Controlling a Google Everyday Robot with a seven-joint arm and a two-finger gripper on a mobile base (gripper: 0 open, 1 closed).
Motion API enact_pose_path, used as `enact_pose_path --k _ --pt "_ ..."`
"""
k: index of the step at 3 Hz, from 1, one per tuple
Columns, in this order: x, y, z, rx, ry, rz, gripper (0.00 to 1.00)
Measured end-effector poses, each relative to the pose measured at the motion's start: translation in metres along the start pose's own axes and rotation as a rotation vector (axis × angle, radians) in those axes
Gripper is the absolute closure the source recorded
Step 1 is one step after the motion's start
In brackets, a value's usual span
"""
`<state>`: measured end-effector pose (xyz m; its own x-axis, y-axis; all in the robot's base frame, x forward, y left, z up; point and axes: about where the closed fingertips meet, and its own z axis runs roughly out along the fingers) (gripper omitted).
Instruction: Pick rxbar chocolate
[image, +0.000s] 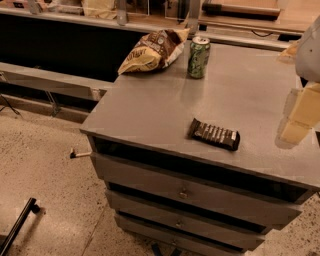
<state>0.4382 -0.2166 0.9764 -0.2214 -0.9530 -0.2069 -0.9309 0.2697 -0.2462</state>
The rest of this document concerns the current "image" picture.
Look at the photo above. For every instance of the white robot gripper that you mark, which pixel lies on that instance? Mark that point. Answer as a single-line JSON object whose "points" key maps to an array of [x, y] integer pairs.
{"points": [[310, 53]]}

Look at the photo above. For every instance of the dark chocolate rxbar wrapper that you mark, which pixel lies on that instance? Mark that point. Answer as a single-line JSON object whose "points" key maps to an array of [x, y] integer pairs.
{"points": [[214, 135]]}

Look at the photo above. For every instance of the middle grey drawer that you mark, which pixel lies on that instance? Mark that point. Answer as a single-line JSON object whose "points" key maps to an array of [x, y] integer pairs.
{"points": [[211, 231]]}

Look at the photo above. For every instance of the grey drawer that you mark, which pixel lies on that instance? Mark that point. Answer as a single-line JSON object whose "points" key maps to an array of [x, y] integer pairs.
{"points": [[211, 231], [173, 238], [232, 206]]}

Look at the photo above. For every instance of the green soda can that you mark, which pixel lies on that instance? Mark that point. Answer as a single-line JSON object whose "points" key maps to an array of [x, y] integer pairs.
{"points": [[198, 57]]}

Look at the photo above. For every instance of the grey drawer cabinet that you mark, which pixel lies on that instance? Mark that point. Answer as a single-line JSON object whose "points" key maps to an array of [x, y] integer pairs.
{"points": [[199, 163]]}

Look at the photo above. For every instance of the top grey drawer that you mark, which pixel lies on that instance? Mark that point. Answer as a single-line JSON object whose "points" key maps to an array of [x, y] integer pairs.
{"points": [[232, 206]]}

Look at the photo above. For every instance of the bottom grey drawer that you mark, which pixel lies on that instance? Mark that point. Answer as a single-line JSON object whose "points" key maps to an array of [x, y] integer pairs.
{"points": [[173, 238]]}

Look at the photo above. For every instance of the yellow brown chip bag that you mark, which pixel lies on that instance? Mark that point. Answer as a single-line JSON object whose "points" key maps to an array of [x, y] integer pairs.
{"points": [[156, 50]]}

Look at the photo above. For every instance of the black metal bar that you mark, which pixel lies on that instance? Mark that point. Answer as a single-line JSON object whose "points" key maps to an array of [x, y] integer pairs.
{"points": [[7, 240]]}

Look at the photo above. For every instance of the wooden rolling pin handle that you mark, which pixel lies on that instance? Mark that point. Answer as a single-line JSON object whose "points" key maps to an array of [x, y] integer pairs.
{"points": [[256, 9]]}

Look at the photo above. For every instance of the small side handle peg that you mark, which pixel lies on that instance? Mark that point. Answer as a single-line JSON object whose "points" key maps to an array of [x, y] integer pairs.
{"points": [[73, 154]]}

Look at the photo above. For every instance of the grey metal rail frame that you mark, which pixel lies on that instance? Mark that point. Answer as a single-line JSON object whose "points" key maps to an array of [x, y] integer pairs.
{"points": [[75, 86]]}

